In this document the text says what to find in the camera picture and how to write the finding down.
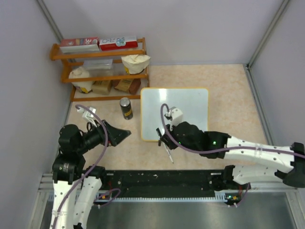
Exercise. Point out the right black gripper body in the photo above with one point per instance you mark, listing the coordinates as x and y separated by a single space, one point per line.
172 144

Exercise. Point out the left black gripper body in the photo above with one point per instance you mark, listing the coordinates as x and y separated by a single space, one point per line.
111 138

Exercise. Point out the white black marker pen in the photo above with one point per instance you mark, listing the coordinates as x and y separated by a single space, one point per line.
166 148

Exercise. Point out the yellow framed whiteboard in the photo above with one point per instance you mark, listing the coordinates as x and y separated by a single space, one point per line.
175 105

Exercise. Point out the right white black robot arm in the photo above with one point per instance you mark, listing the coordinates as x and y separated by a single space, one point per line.
284 164

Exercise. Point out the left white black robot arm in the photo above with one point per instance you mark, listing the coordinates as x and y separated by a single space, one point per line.
75 188

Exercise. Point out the black drink can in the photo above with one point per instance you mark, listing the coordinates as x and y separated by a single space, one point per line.
126 108

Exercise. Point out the reddish brown packet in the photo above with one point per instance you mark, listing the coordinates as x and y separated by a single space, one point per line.
130 86

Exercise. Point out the tan brown box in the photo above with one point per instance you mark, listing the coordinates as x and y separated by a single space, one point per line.
102 87

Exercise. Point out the wooden three tier shelf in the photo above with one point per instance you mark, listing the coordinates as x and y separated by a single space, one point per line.
74 60

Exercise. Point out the clear plastic container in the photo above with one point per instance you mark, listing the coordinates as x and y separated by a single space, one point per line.
99 67

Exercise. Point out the cream paper bag right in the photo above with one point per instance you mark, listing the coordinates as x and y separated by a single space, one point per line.
135 64

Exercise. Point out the red white box right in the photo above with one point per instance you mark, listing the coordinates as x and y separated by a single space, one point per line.
122 42

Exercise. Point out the red white box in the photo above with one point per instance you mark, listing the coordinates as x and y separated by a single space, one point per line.
88 44
122 42

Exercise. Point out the red white box left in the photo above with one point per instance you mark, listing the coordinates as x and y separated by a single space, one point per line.
88 44

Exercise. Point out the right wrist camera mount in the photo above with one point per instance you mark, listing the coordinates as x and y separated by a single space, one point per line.
174 115

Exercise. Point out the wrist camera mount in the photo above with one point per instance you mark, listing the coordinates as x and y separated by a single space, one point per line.
174 115
87 113

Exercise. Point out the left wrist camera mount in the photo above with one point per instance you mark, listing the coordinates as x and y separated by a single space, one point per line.
87 113

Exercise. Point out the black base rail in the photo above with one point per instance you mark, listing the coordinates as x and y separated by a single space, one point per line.
168 183

